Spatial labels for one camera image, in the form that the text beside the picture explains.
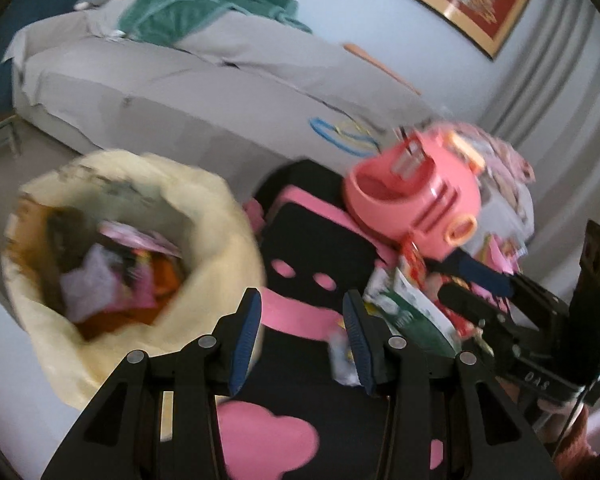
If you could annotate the pink snack wrapper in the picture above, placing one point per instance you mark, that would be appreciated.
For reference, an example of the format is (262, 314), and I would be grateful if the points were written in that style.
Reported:
(139, 245)

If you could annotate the green blanket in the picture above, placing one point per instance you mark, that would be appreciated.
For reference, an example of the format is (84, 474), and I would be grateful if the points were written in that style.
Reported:
(179, 10)

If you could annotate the red patterned wrapper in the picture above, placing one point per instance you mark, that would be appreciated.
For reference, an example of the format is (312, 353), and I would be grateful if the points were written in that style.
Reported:
(460, 327)

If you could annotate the pink floral blanket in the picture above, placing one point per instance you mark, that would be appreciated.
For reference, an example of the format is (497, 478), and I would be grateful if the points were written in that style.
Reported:
(510, 175)

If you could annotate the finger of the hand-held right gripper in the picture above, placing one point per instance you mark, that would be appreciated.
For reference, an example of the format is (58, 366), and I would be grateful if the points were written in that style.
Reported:
(470, 305)
(480, 272)

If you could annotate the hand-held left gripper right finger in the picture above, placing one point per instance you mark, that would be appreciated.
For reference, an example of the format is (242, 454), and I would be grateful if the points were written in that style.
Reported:
(360, 345)

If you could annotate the pink plastic toy carrier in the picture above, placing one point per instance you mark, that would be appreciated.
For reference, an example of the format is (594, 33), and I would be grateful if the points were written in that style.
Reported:
(430, 200)

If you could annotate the yellow trash bag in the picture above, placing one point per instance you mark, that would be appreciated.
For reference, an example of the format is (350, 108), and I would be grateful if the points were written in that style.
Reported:
(214, 220)

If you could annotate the red snack wrapper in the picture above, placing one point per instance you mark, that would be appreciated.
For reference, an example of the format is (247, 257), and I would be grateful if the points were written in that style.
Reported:
(415, 265)

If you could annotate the silver wrapper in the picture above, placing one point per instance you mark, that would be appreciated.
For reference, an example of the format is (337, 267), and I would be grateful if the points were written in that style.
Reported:
(345, 355)

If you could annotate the grey sofa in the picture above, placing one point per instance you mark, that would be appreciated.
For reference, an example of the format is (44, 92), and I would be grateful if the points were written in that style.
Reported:
(179, 100)

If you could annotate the person's right forearm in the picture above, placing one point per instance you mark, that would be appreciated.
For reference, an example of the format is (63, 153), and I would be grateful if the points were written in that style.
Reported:
(585, 455)

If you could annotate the black pink printed cloth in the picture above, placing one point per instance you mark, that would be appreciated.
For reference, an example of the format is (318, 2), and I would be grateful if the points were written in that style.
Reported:
(305, 230)

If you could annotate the grey curtain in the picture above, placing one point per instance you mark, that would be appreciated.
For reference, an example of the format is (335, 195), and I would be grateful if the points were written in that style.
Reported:
(555, 110)

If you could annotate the yellow plastic loop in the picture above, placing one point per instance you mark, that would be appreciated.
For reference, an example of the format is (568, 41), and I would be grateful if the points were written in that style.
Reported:
(352, 123)

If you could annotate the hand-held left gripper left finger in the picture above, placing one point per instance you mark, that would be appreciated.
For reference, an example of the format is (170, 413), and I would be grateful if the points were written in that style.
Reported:
(242, 340)

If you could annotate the blue yellow rings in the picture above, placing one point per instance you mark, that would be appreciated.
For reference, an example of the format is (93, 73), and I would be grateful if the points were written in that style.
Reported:
(316, 127)

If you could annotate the person's right hand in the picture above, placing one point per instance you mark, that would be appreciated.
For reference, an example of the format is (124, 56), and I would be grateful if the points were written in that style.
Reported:
(550, 417)

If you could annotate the green snack packet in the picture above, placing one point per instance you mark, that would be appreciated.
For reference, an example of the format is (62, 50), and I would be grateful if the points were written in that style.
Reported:
(410, 310)

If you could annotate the wooden paddle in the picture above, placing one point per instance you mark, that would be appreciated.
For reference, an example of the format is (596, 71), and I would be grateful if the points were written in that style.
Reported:
(375, 62)

